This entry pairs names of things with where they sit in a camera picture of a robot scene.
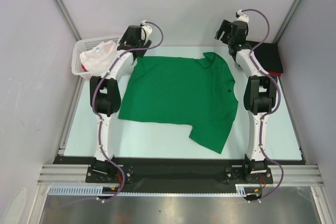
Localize green t shirt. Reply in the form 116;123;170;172
119;52;238;154

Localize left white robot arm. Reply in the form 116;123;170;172
89;22;152;162

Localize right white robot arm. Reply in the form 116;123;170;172
215;18;281;183

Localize folded black t shirt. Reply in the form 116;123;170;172
254;43;284;74

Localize white t shirt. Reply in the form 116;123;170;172
80;40;117;75

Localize white plastic laundry basket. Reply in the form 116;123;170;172
71;35;121;80

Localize folded red t shirt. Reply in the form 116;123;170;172
269;71;281;78

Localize red t shirt in basket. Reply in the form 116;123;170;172
81;64;88;72

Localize black front mat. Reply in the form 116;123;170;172
53;156;305;194

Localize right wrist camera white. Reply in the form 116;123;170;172
236;9;249;24

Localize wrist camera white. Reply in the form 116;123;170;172
140;20;153;40
236;9;249;24

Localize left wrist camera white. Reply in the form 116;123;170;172
140;20;153;40

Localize right aluminium corner post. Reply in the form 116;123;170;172
273;0;303;44

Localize aluminium corner post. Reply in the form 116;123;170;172
273;0;303;44
52;0;81;41

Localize left aluminium corner post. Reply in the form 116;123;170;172
52;0;81;41

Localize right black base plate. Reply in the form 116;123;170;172
225;154;274;185

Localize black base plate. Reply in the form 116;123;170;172
85;158;134;184
225;154;274;185

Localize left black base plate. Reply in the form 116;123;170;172
85;158;134;184

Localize aluminium front rail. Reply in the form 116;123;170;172
37;164;324;186

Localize right slotted cable duct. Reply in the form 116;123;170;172
235;184;263;201

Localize slotted cable duct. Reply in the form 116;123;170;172
48;185;119;196
235;184;263;201

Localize left slotted cable duct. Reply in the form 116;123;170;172
48;185;119;196

